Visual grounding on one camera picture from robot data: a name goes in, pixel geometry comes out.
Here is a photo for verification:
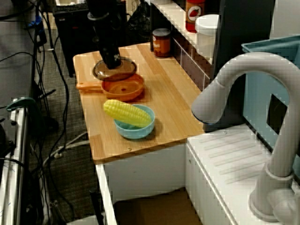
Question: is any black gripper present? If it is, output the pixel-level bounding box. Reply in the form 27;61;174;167
93;27;123;70

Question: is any brown transparent pan lid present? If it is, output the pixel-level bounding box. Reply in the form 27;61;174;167
92;57;138;82

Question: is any yellow toy corn cob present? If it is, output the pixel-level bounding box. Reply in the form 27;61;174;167
103;99;152;128

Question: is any orange toy frying pan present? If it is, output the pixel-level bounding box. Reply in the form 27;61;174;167
76;73;145;102

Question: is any black computer case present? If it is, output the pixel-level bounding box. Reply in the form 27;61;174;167
52;2;127;78

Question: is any toy beans can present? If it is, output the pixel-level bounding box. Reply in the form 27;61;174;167
152;28;172;59

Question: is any white tiled shelf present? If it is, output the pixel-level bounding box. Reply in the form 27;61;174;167
150;0;220;65

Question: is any light blue toy bowl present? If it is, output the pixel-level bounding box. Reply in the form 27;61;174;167
114;104;156;140

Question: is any red ketchup bottle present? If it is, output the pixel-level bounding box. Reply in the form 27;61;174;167
186;0;206;33

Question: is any white plastic container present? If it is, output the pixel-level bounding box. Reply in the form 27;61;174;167
195;14;220;60

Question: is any white toy sink unit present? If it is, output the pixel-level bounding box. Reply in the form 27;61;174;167
95;124;300;225

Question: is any wide black kitchen pillar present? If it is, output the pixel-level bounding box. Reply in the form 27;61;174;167
210;0;276;132

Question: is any grey toy faucet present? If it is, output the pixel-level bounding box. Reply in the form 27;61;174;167
191;52;300;223

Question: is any teal kitchen cabinet box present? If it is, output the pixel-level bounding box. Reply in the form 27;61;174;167
241;35;300;169

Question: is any narrow black shelf post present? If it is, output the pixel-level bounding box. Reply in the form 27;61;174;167
149;3;156;53

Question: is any long black floor cable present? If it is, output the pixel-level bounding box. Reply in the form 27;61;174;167
45;11;71;169

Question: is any blue cable connector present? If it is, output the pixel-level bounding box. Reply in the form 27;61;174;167
25;20;45;36

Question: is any white floor cable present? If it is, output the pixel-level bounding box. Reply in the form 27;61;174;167
43;131;90;166

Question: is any silver aluminium frame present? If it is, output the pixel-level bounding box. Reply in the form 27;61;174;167
0;100;30;225

